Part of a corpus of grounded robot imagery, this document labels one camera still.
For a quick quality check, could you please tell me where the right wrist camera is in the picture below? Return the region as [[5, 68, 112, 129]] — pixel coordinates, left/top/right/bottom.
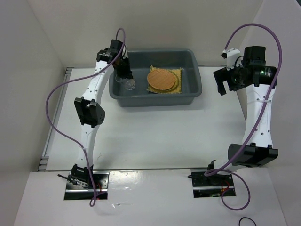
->
[[243, 46, 266, 67]]

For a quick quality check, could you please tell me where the grey plastic bin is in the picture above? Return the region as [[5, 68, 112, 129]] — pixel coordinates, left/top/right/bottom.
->
[[109, 48, 202, 107]]

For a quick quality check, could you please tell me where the round orange woven plate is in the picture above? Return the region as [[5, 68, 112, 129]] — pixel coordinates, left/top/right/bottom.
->
[[147, 69, 176, 90]]

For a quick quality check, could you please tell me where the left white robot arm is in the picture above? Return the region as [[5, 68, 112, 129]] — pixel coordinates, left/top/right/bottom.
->
[[71, 47, 135, 188]]

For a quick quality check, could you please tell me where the clear plastic cup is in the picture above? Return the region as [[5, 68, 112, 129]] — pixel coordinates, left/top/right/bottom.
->
[[115, 74, 135, 91]]

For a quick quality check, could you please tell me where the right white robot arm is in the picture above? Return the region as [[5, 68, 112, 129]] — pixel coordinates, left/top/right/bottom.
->
[[205, 64, 278, 185]]

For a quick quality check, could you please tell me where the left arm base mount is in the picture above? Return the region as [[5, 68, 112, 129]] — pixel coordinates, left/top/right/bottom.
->
[[57, 171, 110, 201]]

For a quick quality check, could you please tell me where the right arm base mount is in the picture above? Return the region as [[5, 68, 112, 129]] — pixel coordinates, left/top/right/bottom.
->
[[187, 169, 236, 198]]

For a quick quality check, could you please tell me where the square bamboo mat tray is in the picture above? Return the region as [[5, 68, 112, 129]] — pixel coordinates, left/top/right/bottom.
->
[[147, 65, 182, 94]]

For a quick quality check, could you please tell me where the black cable loop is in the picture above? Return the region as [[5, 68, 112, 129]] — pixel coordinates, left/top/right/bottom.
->
[[238, 217, 257, 226]]

